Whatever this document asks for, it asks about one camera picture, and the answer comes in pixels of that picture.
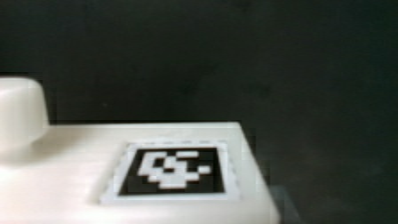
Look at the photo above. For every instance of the white drawer tray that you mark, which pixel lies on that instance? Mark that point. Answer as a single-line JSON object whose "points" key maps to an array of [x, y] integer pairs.
{"points": [[122, 173]]}

